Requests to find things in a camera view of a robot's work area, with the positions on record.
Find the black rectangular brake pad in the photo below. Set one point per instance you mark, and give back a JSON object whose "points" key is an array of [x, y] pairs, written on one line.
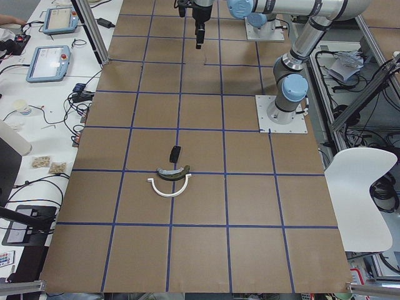
{"points": [[174, 155]]}

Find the white paper cup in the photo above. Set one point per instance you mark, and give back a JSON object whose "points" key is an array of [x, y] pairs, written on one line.
{"points": [[22, 107]]}

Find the black tablet stand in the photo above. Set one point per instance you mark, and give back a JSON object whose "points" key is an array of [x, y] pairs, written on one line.
{"points": [[28, 225]]}

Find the white plastic chair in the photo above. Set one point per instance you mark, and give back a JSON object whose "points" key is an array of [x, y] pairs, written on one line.
{"points": [[349, 178]]}

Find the white semicircular plastic part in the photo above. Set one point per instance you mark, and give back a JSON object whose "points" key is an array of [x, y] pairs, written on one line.
{"points": [[169, 190]]}

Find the blue teach pendant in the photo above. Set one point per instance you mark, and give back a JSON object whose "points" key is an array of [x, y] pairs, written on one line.
{"points": [[60, 21], [49, 64]]}

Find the near blue teach pendant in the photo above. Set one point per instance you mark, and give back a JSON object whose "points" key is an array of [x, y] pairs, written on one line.
{"points": [[49, 64]]}

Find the bag of small parts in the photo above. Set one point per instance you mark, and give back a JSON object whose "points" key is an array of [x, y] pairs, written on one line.
{"points": [[41, 162], [57, 168]]}

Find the aluminium frame post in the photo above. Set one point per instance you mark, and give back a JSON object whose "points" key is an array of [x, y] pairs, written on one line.
{"points": [[91, 29]]}

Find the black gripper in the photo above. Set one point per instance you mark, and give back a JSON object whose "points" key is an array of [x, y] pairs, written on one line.
{"points": [[199, 15]]}

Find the dark curved brake shoe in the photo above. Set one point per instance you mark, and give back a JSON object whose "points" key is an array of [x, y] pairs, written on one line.
{"points": [[175, 174]]}

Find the blue usb hub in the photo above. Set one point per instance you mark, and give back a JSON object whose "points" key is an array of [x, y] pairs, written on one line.
{"points": [[79, 87]]}

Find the far blue teach pendant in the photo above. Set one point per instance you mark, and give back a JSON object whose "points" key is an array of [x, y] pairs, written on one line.
{"points": [[60, 21]]}

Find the black power adapter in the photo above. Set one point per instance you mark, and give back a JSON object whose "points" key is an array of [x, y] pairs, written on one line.
{"points": [[105, 23]]}

